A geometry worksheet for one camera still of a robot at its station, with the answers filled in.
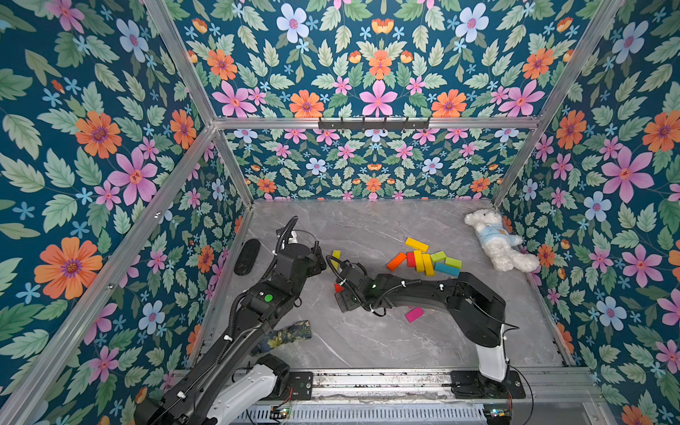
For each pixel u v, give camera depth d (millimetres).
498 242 956
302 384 737
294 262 523
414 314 863
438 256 1014
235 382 557
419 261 989
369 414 703
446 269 983
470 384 732
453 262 989
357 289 676
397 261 1005
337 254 1016
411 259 1009
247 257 985
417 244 1045
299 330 820
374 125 933
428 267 983
